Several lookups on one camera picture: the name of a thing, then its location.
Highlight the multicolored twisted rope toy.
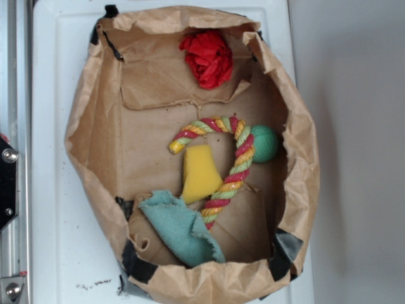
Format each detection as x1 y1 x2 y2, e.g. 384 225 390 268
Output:
168 115 256 230

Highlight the brown paper bag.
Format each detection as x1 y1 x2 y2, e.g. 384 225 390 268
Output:
65 4 320 303

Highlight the yellow sponge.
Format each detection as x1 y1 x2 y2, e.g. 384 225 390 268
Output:
182 145 223 205

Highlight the green rubber ball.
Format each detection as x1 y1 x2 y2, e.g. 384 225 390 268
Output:
251 125 278 163

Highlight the teal cloth rag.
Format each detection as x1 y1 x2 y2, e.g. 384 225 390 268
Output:
139 190 226 267

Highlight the black metal bracket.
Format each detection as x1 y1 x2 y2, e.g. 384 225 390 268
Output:
0 134 18 232

